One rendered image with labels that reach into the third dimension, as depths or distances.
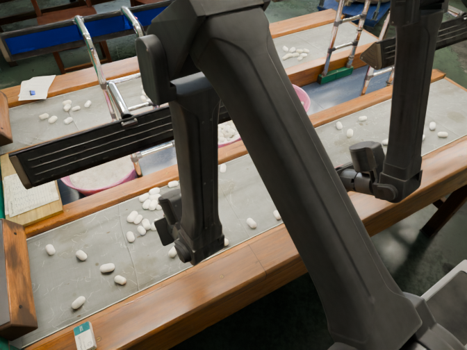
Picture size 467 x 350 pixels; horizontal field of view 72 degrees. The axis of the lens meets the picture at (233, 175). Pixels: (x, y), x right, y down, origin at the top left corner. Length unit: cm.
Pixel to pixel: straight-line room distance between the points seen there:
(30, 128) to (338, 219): 132
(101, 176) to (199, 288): 54
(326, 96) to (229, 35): 133
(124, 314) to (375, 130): 107
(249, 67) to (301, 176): 10
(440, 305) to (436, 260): 140
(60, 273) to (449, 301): 88
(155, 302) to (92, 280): 19
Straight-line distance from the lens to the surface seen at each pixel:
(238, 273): 88
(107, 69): 165
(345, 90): 166
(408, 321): 32
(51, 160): 76
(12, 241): 100
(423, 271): 198
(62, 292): 99
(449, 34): 134
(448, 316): 65
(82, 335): 88
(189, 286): 87
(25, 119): 153
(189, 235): 57
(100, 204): 107
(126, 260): 97
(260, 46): 29
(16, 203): 117
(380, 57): 110
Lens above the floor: 157
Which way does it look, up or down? 49 degrees down
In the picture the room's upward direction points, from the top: 1 degrees clockwise
